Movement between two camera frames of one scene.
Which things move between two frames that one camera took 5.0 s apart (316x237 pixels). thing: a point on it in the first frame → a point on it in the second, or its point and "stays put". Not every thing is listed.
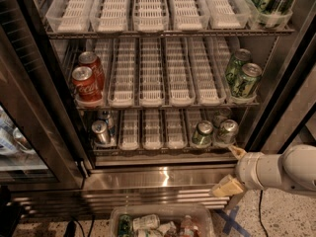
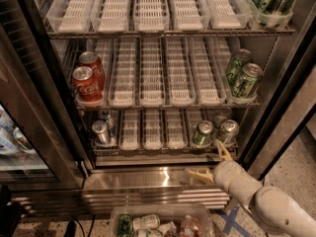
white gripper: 247,171 → 226,174
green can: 202,135 stays put
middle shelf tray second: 122,77 stays put
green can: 234,73 stays put
